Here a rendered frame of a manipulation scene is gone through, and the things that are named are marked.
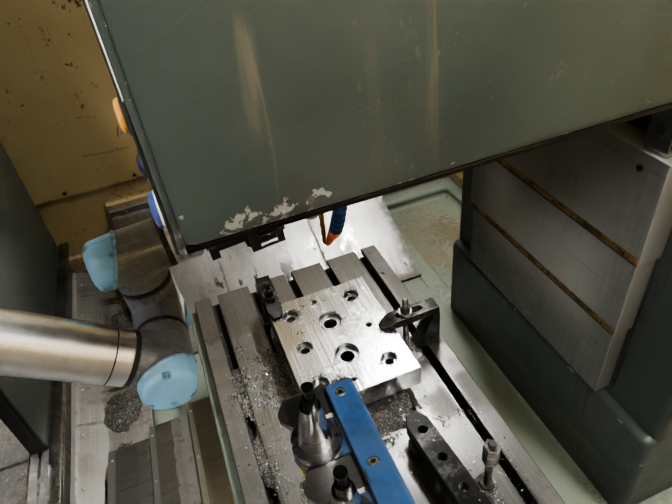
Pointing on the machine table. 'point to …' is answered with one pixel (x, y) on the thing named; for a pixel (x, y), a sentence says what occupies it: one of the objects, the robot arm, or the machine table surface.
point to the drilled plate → (364, 341)
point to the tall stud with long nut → (489, 463)
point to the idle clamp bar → (418, 445)
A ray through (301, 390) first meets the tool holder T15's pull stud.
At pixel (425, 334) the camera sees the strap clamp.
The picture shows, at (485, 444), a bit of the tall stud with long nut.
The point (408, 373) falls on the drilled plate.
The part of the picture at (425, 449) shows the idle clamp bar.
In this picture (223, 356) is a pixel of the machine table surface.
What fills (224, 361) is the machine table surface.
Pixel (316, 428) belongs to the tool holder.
